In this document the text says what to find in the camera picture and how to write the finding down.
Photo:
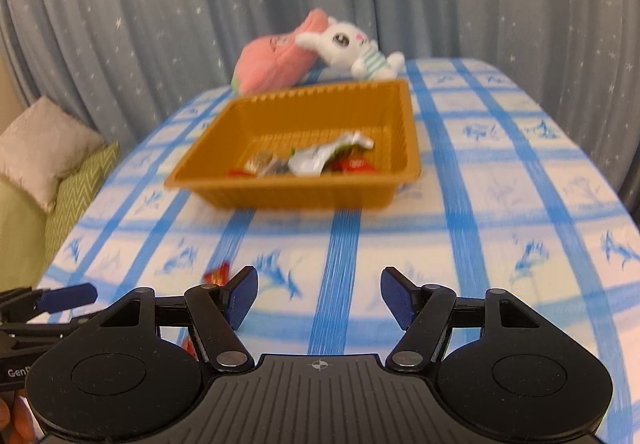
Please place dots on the orange plastic tray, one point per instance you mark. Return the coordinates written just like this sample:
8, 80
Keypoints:
310, 124

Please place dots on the green wafer snack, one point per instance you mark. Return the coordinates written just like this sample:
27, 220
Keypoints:
341, 153

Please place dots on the pink plush toy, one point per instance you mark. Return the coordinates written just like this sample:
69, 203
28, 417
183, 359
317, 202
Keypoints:
275, 61

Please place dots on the person's left hand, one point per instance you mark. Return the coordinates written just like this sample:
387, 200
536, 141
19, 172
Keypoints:
15, 419

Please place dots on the blue checked tablecloth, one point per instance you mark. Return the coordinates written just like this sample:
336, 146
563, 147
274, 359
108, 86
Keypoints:
500, 224

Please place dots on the white rabbit plush toy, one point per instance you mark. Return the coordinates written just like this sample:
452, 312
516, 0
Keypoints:
350, 46

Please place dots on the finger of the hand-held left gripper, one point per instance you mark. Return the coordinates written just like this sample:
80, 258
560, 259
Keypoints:
67, 297
45, 326

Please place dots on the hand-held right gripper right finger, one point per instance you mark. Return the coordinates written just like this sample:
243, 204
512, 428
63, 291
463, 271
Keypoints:
396, 298

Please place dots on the green sofa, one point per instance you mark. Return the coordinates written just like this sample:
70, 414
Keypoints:
17, 234

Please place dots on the beige cushion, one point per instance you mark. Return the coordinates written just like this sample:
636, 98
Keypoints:
40, 149

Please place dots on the crinkled silver snack packet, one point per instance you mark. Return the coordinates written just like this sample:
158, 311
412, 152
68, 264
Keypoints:
320, 156

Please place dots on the red candy packet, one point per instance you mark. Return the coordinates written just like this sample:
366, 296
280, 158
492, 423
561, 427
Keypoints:
216, 274
190, 347
337, 167
364, 166
239, 172

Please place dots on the green zigzag cushion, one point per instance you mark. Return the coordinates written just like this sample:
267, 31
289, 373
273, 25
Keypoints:
80, 194

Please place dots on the dark snack packet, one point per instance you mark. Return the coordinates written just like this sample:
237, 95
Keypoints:
267, 165

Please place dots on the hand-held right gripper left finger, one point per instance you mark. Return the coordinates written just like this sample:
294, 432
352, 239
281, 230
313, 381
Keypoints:
244, 296

